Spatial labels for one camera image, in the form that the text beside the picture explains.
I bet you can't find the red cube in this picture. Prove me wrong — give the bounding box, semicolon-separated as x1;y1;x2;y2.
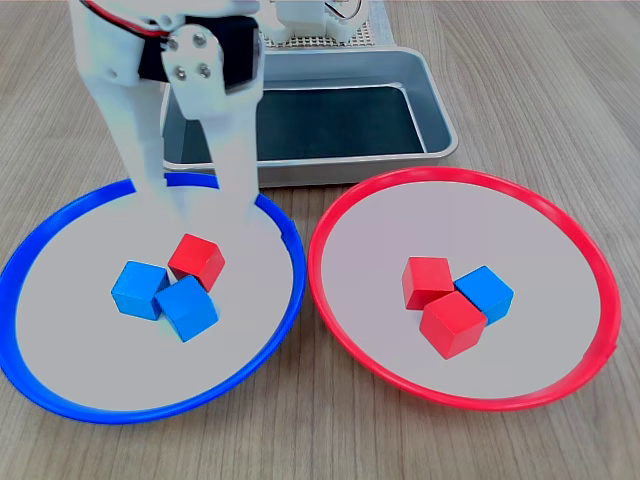
401;256;456;312
418;290;488;361
167;233;227;294

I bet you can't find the blue cube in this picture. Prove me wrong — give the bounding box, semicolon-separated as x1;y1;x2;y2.
110;260;172;322
453;265;515;327
153;274;220;344

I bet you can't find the black tray mat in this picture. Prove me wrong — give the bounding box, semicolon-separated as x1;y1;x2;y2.
180;85;427;165

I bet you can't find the steel tray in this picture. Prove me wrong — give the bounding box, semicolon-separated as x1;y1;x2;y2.
160;47;460;189

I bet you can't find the blue rimmed white plate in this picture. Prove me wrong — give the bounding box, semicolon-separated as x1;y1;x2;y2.
0;172;307;425

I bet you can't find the red rimmed white plate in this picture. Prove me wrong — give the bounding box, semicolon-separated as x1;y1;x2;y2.
307;166;623;413

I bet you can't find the red black white cable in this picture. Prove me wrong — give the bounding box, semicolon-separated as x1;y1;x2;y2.
78;0;174;40

